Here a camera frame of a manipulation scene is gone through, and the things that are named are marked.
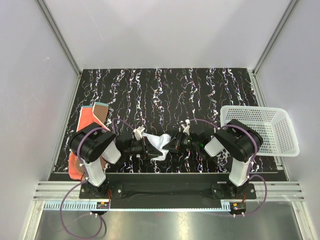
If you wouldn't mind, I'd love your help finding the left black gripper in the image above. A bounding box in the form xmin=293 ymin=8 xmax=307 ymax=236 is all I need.
xmin=124 ymin=136 xmax=163 ymax=160

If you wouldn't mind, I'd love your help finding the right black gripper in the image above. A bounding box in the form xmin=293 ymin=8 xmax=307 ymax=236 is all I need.
xmin=163 ymin=130 xmax=199 ymax=154

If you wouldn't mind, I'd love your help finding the white towel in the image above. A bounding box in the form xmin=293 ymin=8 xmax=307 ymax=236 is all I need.
xmin=142 ymin=133 xmax=172 ymax=161

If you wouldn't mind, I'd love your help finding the orange brown towel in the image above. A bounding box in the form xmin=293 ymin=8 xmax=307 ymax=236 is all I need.
xmin=68 ymin=102 xmax=110 ymax=181

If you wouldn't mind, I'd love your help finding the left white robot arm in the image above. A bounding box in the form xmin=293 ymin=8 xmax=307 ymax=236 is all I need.
xmin=69 ymin=122 xmax=163 ymax=198

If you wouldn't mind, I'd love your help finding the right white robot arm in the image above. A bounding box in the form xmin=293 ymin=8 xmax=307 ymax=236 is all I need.
xmin=162 ymin=119 xmax=263 ymax=199

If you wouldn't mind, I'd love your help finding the white plastic basket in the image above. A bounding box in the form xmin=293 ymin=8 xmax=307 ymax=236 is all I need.
xmin=220 ymin=105 xmax=300 ymax=157

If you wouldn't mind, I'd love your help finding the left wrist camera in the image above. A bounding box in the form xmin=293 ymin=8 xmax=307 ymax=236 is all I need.
xmin=133 ymin=126 xmax=146 ymax=141

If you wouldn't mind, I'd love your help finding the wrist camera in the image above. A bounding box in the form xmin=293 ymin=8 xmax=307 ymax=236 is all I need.
xmin=133 ymin=126 xmax=146 ymax=141
xmin=180 ymin=119 xmax=191 ymax=136

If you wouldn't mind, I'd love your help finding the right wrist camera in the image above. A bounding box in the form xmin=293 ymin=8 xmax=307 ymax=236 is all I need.
xmin=180 ymin=119 xmax=191 ymax=136

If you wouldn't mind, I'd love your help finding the white cable duct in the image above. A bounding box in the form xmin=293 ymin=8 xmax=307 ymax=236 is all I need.
xmin=44 ymin=200 xmax=233 ymax=212

